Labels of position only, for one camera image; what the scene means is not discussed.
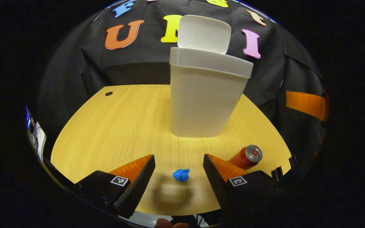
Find wooden desktop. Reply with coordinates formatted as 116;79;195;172
50;84;292;216

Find computer monitor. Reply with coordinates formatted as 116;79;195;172
25;106;32;130

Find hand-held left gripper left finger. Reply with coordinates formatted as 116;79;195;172
74;154;156;219

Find black backdrop cloth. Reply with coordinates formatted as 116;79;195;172
37;0;329;178

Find blue paper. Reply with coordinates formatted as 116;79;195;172
173;168;190;182

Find red pop can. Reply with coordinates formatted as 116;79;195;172
228;144;263;171

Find white side table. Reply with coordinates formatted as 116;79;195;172
32;119;47;162

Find white desktop garbage bin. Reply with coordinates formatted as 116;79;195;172
169;14;254;138

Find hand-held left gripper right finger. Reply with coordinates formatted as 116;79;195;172
202;154;286;219

